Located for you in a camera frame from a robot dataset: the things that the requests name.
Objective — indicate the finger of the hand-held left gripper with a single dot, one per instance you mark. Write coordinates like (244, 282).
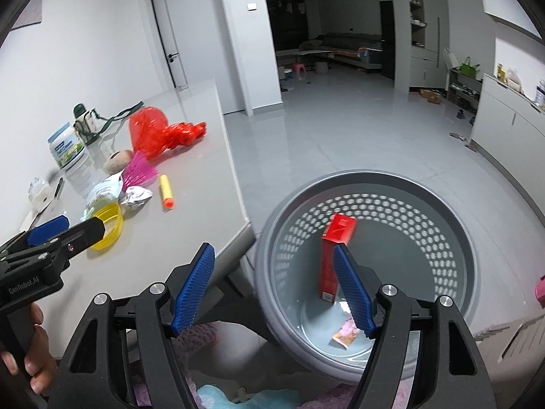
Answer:
(85, 234)
(47, 229)

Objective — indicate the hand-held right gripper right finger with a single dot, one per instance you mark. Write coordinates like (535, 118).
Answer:
(353, 294)

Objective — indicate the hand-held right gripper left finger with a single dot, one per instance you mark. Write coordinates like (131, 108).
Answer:
(191, 289)

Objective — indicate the grey perforated bin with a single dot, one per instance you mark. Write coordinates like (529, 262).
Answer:
(298, 289)

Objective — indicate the red cardboard box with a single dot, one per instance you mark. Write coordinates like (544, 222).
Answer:
(340, 228)

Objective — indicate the person's left hand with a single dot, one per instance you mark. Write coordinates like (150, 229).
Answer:
(40, 362)

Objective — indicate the white paper scrap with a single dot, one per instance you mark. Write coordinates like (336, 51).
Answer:
(344, 306)

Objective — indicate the pink orange wrapper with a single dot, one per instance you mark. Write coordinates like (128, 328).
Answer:
(345, 332)

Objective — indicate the clear plastic bag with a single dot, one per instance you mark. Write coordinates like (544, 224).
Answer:
(38, 189)

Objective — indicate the pink knit cloth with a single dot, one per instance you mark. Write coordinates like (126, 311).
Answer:
(200, 334)

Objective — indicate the white teal packet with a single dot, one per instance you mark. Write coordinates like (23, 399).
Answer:
(104, 189)

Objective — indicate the crumpled silver foil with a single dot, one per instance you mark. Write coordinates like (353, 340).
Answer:
(136, 198)

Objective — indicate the pink pleated fan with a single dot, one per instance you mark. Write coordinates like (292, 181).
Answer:
(140, 170)

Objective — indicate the milk powder can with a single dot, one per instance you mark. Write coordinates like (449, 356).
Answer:
(66, 145)

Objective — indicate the yellow foam dart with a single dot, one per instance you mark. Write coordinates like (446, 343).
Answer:
(165, 189)

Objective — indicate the light blue cloth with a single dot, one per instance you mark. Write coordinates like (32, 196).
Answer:
(238, 398)

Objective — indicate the red plastic bag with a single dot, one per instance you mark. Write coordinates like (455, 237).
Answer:
(149, 132)

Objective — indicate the slippers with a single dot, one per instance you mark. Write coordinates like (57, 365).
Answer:
(460, 136)

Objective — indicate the dark shoes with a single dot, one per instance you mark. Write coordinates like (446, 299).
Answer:
(461, 113)

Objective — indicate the white counter cabinet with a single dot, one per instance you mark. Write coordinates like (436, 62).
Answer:
(502, 123)

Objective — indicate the white door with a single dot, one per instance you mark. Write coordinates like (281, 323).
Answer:
(191, 30)

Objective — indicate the small pink stool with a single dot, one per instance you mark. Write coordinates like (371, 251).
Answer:
(297, 70)

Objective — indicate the shoe rack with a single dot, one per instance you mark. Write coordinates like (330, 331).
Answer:
(464, 91)

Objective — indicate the white tall shelf cabinet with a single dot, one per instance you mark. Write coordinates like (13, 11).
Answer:
(425, 68)

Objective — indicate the dark sofa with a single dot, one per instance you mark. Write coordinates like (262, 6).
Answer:
(340, 40)

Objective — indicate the green shopping bag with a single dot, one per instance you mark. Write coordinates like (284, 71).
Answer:
(470, 68)

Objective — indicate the white shopping bag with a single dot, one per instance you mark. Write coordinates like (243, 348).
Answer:
(450, 57)

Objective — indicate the dark tall cabinet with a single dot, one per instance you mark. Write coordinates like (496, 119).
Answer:
(387, 38)

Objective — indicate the beige food packet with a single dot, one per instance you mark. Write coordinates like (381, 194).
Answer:
(511, 76)

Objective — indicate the framed wall picture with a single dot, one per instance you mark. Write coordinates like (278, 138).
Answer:
(30, 12)

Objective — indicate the white wall cabinet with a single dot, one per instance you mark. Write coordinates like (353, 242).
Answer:
(506, 0)

